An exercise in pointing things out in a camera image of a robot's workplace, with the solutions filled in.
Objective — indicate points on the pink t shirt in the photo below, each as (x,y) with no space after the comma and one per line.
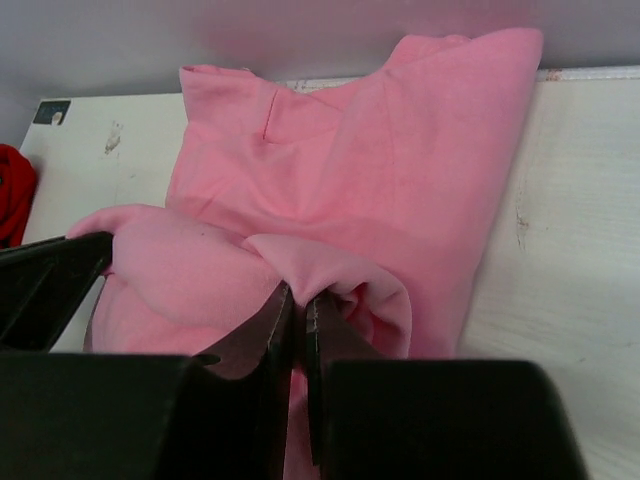
(382,190)

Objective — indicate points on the black corner sticker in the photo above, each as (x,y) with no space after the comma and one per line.
(51,112)

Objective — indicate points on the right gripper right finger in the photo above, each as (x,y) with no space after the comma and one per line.
(371,417)

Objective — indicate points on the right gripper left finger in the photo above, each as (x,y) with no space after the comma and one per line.
(221,414)

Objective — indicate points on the red folded t shirt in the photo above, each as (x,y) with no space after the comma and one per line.
(18,185)

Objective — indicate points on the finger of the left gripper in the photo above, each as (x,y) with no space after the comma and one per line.
(44,283)

